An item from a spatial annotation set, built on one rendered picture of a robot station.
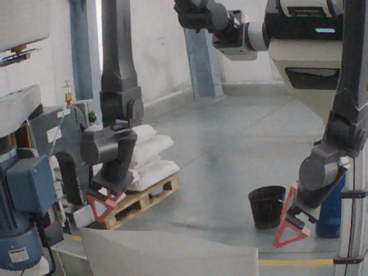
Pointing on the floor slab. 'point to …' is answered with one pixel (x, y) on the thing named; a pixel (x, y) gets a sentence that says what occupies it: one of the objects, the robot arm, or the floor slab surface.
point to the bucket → (267, 205)
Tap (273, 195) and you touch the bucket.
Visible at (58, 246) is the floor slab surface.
